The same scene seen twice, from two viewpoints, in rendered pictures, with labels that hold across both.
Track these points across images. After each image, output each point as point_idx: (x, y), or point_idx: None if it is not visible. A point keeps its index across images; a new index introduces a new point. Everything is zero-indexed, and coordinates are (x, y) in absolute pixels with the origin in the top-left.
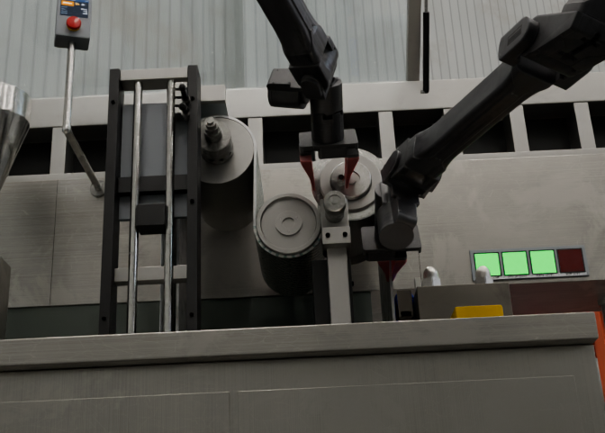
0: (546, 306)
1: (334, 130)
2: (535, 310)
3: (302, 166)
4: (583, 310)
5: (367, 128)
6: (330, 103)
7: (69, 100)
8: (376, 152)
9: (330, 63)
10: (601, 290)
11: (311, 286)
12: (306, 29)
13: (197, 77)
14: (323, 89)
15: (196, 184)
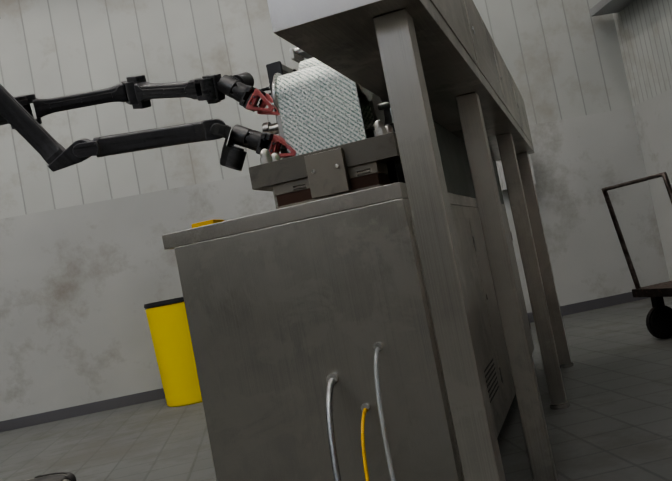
0: (427, 56)
1: (238, 101)
2: (440, 55)
3: (262, 114)
4: (439, 40)
5: None
6: (225, 94)
7: None
8: None
9: (202, 90)
10: (367, 60)
11: (367, 126)
12: (184, 94)
13: (267, 72)
14: (213, 99)
15: (279, 134)
